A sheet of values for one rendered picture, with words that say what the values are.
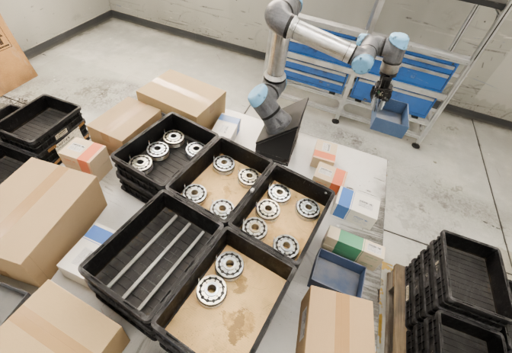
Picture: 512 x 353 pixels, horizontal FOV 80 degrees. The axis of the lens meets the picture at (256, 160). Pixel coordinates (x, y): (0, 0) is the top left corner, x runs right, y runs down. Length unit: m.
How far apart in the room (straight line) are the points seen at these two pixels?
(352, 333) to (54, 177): 1.24
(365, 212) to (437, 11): 2.66
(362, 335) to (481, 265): 1.10
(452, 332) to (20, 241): 1.90
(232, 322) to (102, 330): 0.39
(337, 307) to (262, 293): 0.26
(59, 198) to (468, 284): 1.94
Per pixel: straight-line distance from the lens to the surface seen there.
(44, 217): 1.36
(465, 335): 2.00
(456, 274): 2.00
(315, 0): 3.80
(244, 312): 1.15
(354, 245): 1.38
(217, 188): 1.39
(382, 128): 1.53
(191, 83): 1.90
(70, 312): 1.19
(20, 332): 1.23
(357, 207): 1.54
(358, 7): 3.76
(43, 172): 1.51
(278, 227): 1.31
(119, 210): 1.54
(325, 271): 1.41
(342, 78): 3.11
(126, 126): 1.69
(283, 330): 1.29
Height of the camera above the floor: 1.92
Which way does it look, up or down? 45 degrees down
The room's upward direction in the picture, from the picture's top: 10 degrees clockwise
